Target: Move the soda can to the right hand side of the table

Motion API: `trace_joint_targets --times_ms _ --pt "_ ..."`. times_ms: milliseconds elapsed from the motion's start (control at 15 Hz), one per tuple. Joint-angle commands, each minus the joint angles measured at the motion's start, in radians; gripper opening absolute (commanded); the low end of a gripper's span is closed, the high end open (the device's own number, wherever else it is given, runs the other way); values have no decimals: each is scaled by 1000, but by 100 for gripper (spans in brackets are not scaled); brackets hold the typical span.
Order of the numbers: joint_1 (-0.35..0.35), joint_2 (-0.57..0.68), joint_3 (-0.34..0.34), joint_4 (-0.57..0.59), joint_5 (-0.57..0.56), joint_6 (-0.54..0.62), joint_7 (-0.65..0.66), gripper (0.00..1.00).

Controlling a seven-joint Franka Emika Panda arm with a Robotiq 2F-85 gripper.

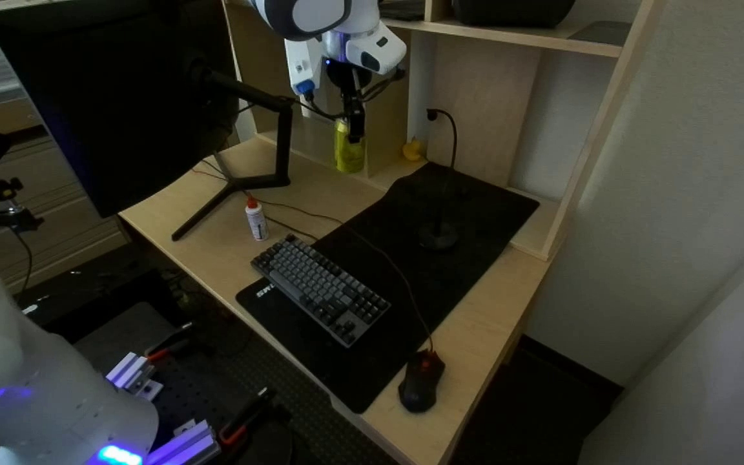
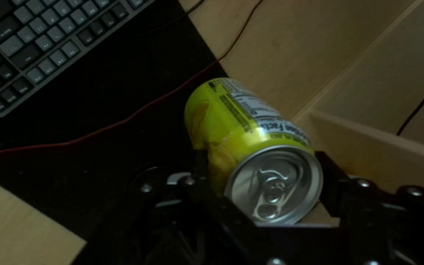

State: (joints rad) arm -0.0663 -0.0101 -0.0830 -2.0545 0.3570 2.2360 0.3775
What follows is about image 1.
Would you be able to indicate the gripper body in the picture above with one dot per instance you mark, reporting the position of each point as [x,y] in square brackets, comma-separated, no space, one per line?
[348,74]

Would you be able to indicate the yellow-green soda can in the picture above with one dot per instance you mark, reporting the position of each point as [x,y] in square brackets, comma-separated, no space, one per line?
[348,157]

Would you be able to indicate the yellow rubber duck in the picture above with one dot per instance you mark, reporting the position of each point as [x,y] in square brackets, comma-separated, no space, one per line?
[413,151]

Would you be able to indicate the wooden desk hutch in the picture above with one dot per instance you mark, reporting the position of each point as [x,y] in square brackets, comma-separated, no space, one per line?
[495,97]

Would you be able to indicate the white bottle with orange cap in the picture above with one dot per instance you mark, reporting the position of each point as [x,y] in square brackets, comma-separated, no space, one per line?
[256,221]

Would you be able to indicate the black bag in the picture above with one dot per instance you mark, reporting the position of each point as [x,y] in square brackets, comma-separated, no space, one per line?
[514,11]

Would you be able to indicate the black desk mat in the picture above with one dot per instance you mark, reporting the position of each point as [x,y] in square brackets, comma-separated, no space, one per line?
[462,213]

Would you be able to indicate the black gooseneck microphone stand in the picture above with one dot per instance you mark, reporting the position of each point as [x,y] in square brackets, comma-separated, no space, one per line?
[439,236]

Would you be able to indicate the grey and black keyboard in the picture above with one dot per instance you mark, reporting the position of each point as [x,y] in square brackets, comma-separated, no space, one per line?
[320,287]

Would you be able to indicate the black monitor with stand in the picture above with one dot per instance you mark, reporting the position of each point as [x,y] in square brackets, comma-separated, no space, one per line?
[120,97]

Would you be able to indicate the black and red mouse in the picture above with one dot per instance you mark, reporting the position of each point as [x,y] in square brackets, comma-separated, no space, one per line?
[421,382]

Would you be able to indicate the aluminium profile piece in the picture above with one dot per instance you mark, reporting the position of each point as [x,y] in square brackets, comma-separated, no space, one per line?
[132,372]
[185,444]

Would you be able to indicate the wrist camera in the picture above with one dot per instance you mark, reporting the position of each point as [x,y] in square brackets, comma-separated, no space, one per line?
[301,64]

